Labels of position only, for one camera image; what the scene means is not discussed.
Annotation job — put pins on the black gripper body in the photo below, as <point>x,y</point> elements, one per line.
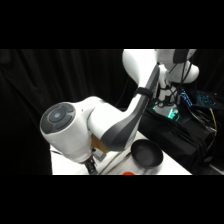
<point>90,166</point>

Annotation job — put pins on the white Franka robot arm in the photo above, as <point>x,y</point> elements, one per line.
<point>73,130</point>

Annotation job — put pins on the metal kitchen tongs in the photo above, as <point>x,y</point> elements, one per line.
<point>115,162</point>

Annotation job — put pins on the orange plastic cup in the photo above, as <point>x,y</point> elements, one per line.
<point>128,173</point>

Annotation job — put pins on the black bowl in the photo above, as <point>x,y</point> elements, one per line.
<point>146,153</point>

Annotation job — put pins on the black robot stand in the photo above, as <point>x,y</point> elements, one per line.
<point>180,140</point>

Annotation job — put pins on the small green light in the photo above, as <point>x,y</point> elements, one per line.
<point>171,113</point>

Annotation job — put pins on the blue backlit keyboard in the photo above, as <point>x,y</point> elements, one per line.
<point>206,99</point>

